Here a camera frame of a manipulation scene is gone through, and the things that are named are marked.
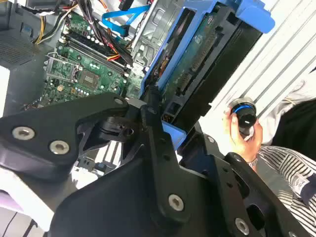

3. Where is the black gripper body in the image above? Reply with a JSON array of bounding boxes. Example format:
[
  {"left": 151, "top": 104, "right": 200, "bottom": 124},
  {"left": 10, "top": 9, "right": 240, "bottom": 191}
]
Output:
[{"left": 47, "top": 157, "right": 223, "bottom": 237}]

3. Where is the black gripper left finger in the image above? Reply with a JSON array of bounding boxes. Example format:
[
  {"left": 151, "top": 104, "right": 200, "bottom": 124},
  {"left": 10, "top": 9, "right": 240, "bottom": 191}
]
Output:
[{"left": 0, "top": 85, "right": 193, "bottom": 225}]

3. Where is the round black tool blue ring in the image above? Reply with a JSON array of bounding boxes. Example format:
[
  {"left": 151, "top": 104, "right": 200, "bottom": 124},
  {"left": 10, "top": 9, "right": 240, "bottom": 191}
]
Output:
[{"left": 228, "top": 97, "right": 259, "bottom": 136}]

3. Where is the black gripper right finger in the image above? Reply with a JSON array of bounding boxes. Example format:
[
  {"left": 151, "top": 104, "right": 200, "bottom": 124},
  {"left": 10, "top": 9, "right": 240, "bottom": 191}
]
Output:
[{"left": 179, "top": 122, "right": 312, "bottom": 237}]

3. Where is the hard disk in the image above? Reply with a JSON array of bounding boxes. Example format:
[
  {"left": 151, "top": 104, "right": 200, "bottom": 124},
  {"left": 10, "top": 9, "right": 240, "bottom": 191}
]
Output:
[{"left": 139, "top": 0, "right": 276, "bottom": 151}]

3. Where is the person's hand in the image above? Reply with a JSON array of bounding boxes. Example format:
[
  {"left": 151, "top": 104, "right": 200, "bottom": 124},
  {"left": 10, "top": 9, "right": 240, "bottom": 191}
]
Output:
[{"left": 222, "top": 108, "right": 264, "bottom": 164}]

